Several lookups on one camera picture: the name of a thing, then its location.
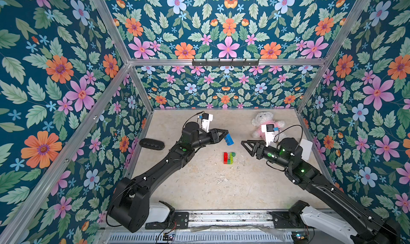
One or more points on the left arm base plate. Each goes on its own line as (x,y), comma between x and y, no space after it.
(163,215)

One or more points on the red lego brick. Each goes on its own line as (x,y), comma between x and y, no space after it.
(226,158)

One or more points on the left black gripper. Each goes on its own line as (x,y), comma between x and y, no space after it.
(211,137)

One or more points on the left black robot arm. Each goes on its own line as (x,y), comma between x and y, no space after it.
(130,202)

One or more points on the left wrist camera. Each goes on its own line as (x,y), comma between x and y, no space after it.
(206,119)

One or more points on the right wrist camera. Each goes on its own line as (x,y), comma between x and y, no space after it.
(269,131)

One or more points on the black hook rail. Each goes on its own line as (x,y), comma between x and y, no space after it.
(225,62)

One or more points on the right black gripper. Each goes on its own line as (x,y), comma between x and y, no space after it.
(258,149)

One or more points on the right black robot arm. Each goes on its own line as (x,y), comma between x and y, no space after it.
(357,225)

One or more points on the blue lego brick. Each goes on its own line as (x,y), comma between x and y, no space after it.
(228,139)

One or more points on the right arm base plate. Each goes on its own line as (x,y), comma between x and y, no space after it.
(290,219)

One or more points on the white teddy bear pink shirt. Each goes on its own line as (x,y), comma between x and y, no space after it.
(265,119)

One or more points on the aluminium front rail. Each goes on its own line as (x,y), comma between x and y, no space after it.
(221,227)

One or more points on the white rectangular box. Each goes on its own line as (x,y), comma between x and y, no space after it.
(306,146)

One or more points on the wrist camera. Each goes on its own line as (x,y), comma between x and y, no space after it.
(206,119)
(269,131)

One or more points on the black oval case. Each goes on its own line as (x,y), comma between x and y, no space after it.
(152,144)

